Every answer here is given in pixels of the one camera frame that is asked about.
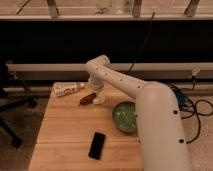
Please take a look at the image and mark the dark red pepper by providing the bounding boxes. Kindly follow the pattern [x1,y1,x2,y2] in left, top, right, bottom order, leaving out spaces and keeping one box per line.
[79,93,96,105]

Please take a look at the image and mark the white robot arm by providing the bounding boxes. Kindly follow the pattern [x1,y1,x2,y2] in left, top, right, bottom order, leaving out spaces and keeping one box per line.
[85,55,192,171]

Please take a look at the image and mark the green bowl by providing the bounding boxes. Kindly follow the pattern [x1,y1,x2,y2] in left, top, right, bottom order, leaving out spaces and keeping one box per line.
[112,101,137,133]

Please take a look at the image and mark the black phone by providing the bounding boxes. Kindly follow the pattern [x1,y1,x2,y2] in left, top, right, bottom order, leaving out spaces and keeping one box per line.
[88,132,105,160]

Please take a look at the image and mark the blue box on floor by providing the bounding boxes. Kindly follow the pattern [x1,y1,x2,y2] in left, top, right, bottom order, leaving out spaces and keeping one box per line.
[175,91,186,107]

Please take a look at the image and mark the black office chair base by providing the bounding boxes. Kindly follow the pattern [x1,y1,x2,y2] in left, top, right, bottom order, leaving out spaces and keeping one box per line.
[0,63,38,148]

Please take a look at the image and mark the black floor cable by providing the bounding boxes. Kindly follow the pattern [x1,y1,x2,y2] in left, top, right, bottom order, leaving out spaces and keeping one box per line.
[168,83,213,145]

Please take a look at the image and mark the black hanging cable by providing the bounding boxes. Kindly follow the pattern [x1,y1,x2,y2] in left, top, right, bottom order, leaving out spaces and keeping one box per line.
[125,11,156,76]

